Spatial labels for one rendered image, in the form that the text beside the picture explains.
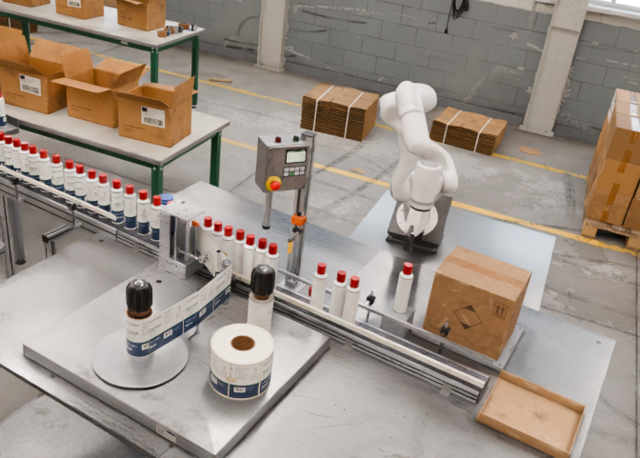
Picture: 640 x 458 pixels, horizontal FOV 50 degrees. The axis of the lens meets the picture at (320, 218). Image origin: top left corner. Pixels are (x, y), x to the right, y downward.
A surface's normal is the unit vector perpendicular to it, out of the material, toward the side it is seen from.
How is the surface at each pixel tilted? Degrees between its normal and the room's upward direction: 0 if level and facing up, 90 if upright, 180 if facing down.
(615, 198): 85
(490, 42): 90
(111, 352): 0
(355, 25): 90
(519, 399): 0
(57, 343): 0
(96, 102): 90
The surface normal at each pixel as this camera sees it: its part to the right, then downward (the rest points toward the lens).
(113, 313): 0.11, -0.87
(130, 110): -0.28, 0.44
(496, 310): -0.49, 0.37
